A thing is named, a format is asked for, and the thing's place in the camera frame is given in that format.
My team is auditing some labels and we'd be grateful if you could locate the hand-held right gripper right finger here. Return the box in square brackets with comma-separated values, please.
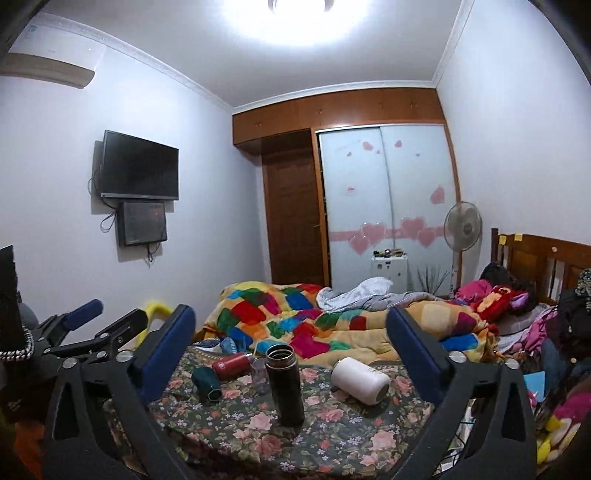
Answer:
[383, 307, 539, 480]

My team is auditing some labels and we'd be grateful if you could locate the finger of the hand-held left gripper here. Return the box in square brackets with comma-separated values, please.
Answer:
[44, 308, 151, 366]
[31, 299, 103, 357]

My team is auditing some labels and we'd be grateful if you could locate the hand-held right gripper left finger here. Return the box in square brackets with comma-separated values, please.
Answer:
[41, 304, 199, 480]

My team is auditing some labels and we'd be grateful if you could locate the white cup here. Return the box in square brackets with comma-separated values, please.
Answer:
[331, 357, 392, 406]

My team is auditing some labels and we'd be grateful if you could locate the red cup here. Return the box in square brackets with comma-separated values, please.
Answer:
[211, 353, 253, 381]

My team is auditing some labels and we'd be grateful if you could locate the clear glass cup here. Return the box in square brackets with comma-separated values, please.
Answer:
[250, 357, 271, 396]

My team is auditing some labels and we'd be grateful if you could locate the black thermos cup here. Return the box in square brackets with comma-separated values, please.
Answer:
[264, 344, 306, 428]

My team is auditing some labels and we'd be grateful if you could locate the yellow plastic object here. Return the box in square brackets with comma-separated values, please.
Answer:
[137, 300, 172, 345]

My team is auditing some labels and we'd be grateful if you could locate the blue white cloth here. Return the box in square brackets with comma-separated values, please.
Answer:
[194, 338, 242, 357]

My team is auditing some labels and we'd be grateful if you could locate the dried plant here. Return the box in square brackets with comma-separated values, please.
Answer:
[417, 266, 451, 296]

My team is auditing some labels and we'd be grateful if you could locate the white grey bed sheet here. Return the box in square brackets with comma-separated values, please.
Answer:
[316, 277, 445, 313]

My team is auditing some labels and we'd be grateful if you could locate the small white cabinet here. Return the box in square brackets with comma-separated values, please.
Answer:
[372, 256, 410, 294]

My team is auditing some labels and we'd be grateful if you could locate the pink garment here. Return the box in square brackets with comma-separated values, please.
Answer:
[455, 279, 493, 304]

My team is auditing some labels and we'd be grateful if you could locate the red plush toy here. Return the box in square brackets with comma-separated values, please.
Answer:
[471, 285, 539, 325]

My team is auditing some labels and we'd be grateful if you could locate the floral table cloth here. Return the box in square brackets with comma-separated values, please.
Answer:
[104, 346, 467, 479]

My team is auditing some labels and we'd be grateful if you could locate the colourful patchwork blanket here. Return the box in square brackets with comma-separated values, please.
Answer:
[198, 281, 500, 366]

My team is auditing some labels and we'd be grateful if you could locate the light blue paper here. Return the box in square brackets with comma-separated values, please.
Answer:
[523, 371, 546, 403]

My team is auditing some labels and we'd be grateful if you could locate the white standing fan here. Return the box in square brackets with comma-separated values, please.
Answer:
[444, 201, 484, 297]

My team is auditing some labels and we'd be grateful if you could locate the pile of clothes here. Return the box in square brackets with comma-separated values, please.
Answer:
[499, 268, 591, 462]

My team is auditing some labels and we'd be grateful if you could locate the wooden bed headboard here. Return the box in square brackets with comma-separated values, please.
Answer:
[490, 228, 591, 306]

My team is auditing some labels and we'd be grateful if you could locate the yellow plush toy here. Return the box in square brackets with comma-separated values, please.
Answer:
[536, 414, 570, 468]

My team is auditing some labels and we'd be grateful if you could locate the wooden wardrobe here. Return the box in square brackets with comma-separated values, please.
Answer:
[232, 88, 462, 297]

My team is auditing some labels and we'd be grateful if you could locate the brown wooden door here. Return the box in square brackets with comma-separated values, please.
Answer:
[262, 130, 331, 288]

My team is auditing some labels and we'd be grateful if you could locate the white air conditioner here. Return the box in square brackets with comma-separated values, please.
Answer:
[0, 13, 108, 88]

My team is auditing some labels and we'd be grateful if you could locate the round ceiling lamp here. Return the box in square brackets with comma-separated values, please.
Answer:
[217, 0, 376, 48]

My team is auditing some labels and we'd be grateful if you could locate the small black wall screen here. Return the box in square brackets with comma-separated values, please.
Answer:
[117, 200, 169, 247]

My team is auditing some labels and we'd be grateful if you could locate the wall television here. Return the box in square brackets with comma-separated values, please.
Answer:
[95, 130, 180, 202]

